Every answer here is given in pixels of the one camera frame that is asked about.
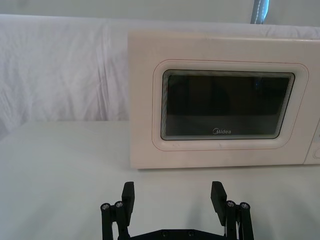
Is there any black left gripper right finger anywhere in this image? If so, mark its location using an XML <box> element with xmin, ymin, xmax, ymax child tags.
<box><xmin>211</xmin><ymin>180</ymin><xmax>255</xmax><ymax>240</ymax></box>

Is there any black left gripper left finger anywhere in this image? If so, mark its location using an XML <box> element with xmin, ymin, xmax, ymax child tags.
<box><xmin>100</xmin><ymin>181</ymin><xmax>136</xmax><ymax>240</ymax></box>

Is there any white table cloth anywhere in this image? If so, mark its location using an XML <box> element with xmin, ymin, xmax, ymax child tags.
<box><xmin>0</xmin><ymin>119</ymin><xmax>320</xmax><ymax>240</ymax></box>

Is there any cream microwave oven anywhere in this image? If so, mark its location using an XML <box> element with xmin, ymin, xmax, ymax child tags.
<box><xmin>127</xmin><ymin>30</ymin><xmax>320</xmax><ymax>172</ymax></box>

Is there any wrinkled white backdrop cloth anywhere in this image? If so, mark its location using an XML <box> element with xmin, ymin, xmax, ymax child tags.
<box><xmin>0</xmin><ymin>13</ymin><xmax>320</xmax><ymax>141</ymax></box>

